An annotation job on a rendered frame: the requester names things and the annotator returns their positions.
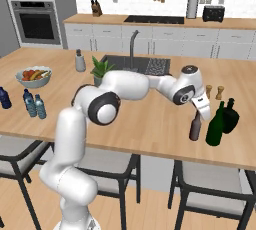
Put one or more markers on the wooden knife block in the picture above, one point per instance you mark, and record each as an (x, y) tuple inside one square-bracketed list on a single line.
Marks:
[(97, 9)]

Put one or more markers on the squat dark green glass bottle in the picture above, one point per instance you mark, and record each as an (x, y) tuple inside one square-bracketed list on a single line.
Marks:
[(231, 119)]

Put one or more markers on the steel oven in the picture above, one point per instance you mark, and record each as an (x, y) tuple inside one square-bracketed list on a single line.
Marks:
[(36, 22)]

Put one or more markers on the dark sink basin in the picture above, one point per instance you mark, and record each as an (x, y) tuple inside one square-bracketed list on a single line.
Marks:
[(150, 64)]

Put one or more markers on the wooden salt shaker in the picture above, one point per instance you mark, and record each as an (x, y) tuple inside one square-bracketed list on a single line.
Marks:
[(208, 92)]

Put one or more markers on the wooden pepper shaker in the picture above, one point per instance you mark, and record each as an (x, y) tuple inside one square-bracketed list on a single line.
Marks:
[(219, 93)]

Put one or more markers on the bowl of fruit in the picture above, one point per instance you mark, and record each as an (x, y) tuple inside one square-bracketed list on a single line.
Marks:
[(34, 76)]

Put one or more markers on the blue plastic water bottle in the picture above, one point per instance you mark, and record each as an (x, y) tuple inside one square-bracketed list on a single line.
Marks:
[(30, 104)]

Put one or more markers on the black hob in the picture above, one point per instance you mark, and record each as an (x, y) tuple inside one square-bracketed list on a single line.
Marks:
[(154, 19)]

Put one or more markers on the grey tap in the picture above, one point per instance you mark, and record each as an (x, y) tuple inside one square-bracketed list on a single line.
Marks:
[(132, 47)]

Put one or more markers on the green potted plant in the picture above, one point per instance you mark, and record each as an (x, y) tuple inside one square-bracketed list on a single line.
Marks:
[(99, 68)]

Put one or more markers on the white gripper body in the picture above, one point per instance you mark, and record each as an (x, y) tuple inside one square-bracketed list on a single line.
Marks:
[(204, 110)]

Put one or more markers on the white base cupboard run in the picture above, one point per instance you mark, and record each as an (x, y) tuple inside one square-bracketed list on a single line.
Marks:
[(166, 42)]

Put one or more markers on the clear plastic water bottle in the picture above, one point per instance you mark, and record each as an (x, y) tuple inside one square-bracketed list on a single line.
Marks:
[(40, 108)]

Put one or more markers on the brown glass bottle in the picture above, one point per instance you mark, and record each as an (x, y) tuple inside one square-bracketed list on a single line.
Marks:
[(195, 129)]

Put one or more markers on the black toaster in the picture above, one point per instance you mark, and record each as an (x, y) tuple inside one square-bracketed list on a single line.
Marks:
[(213, 14)]

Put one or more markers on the paper towel roll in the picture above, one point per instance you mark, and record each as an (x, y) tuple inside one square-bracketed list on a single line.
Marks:
[(192, 7)]

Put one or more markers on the tall green glass bottle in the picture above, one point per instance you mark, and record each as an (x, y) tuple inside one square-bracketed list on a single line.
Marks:
[(215, 130)]

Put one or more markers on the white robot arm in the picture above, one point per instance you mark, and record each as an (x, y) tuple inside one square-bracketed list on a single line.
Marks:
[(71, 147)]

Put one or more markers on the grey soap dispenser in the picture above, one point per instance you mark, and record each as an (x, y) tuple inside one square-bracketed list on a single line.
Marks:
[(80, 63)]

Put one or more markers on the dark blue plastic bottle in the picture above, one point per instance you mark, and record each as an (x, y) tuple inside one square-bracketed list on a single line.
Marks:
[(4, 99)]

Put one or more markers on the black stool with grey seat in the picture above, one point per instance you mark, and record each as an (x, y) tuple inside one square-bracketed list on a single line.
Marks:
[(20, 155), (213, 187), (110, 170)]

